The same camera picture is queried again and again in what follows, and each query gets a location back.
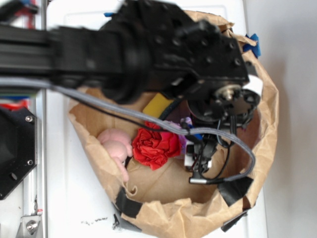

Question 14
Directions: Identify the blue tape top strip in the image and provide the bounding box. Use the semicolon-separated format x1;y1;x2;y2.
104;12;116;17

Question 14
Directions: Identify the grey braided cable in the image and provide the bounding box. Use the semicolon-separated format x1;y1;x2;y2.
0;76;256;185

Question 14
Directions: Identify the red crumpled paper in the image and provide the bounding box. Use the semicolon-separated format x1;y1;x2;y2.
132;121;182;171

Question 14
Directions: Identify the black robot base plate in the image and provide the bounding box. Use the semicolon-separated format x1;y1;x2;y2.
0;108;37;200

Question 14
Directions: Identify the black tape bottom right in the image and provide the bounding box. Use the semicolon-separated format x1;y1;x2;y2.
217;177;254;207

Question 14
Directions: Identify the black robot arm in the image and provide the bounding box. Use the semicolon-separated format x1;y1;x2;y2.
0;0;262;184

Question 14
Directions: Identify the aluminium frame rail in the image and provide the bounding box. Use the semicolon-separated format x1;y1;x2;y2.
15;0;48;238

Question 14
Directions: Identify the pink plush toy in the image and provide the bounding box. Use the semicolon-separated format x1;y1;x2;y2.
97;128;133;182

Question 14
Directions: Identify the yellow green sponge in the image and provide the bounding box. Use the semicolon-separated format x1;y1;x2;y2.
142;93;181;122

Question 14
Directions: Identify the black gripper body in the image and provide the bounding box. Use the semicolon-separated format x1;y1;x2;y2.
184;75;263;183

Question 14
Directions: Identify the brown paper bag bin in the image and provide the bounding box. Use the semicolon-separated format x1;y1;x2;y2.
68;9;280;238

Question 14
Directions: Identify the black tape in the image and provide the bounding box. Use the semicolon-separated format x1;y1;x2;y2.
112;187;143;233
217;177;254;207

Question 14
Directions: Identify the thin black cable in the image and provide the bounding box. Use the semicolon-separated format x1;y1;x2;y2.
71;98;238;179

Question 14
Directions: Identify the metal corner bracket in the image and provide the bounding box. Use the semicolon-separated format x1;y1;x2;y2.
15;215;44;238

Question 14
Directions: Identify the blue tape strip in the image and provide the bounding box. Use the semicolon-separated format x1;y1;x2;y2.
104;12;116;17
242;33;262;60

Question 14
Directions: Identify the black tape bottom left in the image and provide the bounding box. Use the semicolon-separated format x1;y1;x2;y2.
112;187;143;233

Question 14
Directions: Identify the blue tape right strip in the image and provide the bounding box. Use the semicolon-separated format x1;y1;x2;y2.
242;33;262;60

